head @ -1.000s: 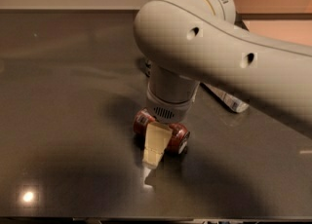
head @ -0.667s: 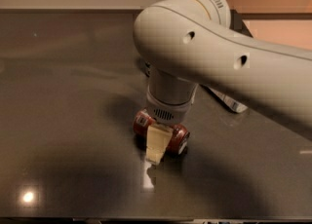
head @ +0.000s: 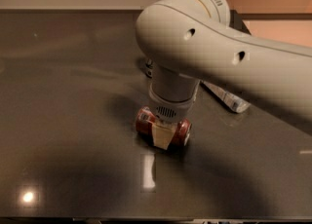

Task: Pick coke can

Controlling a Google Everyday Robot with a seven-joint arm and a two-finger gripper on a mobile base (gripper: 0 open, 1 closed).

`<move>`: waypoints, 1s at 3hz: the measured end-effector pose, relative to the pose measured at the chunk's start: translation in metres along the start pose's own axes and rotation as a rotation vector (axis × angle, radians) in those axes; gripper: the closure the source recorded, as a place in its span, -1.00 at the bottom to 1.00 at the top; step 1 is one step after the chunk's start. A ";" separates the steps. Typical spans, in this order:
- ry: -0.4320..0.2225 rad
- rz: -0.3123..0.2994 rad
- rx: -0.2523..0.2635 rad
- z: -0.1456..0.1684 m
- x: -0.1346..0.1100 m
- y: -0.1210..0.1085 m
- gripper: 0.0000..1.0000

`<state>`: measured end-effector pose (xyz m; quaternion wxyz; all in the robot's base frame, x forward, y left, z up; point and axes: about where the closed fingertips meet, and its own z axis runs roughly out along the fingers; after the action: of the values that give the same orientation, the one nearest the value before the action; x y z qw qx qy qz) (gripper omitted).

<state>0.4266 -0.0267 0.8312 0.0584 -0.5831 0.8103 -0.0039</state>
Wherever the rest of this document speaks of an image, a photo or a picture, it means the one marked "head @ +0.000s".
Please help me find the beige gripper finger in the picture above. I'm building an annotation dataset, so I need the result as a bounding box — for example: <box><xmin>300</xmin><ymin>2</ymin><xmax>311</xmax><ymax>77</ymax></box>
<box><xmin>150</xmin><ymin>120</ymin><xmax>176</xmax><ymax>150</ymax></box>

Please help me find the red coke can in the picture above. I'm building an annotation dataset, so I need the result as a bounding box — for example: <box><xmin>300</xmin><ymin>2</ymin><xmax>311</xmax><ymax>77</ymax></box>
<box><xmin>136</xmin><ymin>106</ymin><xmax>191</xmax><ymax>146</ymax></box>

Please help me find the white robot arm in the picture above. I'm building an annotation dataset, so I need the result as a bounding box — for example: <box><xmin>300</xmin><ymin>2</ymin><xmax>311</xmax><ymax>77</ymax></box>
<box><xmin>136</xmin><ymin>0</ymin><xmax>312</xmax><ymax>149</ymax></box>

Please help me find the green white soda can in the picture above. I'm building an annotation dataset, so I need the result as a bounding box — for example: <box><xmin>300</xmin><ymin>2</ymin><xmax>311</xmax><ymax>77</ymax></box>
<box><xmin>145</xmin><ymin>57</ymin><xmax>153</xmax><ymax>78</ymax></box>

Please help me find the clear plastic water bottle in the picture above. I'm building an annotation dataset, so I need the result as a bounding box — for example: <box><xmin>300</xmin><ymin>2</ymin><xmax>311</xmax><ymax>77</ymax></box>
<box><xmin>202</xmin><ymin>81</ymin><xmax>251</xmax><ymax>114</ymax></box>

